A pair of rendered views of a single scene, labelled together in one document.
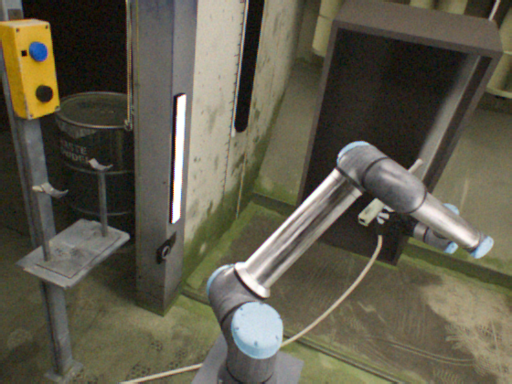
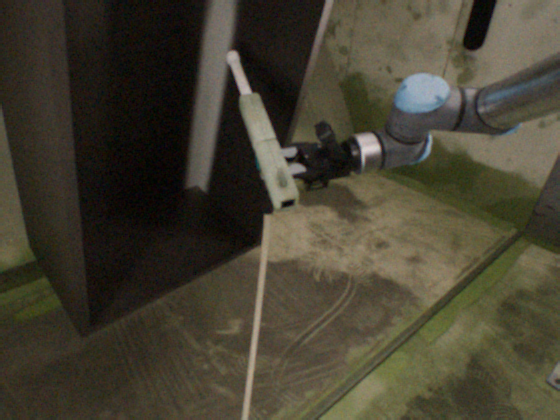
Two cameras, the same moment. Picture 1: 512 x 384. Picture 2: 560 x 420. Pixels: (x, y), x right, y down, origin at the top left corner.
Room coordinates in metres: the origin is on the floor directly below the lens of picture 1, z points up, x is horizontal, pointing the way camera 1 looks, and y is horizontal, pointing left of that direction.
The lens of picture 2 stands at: (1.22, 0.12, 1.26)
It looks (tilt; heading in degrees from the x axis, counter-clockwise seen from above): 29 degrees down; 305
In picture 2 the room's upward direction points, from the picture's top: 2 degrees clockwise
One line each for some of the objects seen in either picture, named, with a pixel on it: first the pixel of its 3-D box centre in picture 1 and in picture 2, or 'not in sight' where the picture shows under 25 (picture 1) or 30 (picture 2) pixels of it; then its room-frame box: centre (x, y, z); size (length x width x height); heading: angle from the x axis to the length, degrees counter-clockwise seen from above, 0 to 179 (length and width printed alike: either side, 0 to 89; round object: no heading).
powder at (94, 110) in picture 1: (107, 111); not in sight; (2.24, 0.98, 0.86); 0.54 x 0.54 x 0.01
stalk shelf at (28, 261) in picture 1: (76, 250); not in sight; (1.11, 0.62, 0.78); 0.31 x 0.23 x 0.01; 164
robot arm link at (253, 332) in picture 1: (253, 338); not in sight; (0.81, -0.06, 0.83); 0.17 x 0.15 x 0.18; 29
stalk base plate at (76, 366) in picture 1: (63, 369); not in sight; (1.14, 0.76, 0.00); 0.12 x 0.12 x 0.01; 74
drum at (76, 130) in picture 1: (111, 172); not in sight; (2.24, 0.98, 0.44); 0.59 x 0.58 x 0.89; 55
